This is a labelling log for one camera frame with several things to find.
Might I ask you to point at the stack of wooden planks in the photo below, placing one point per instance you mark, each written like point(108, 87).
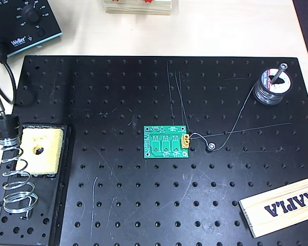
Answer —
point(138, 9)

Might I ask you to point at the black perforated breadboard plate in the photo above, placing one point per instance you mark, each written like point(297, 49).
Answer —
point(143, 205)

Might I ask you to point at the yellow power connector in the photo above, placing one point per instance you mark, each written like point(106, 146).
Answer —
point(185, 144)

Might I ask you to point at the metal bolt through spool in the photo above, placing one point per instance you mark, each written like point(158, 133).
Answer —
point(278, 74)

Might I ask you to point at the wooden plank with KAPLA print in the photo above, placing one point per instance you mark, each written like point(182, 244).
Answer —
point(285, 205)

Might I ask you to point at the teal black Weller soldering station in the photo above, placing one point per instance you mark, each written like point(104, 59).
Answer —
point(46, 25)

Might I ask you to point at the black stand with spring holder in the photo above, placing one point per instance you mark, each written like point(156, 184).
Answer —
point(41, 230)

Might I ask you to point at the screw with washer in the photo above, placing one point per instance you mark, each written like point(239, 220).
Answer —
point(211, 146)

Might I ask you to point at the green circuit board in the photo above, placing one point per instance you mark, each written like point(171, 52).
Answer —
point(150, 148)

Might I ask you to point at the yellow cleaning sponge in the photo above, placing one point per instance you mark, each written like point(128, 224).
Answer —
point(48, 153)

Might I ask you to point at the red robot arm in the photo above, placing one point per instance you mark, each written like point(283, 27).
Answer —
point(149, 1)

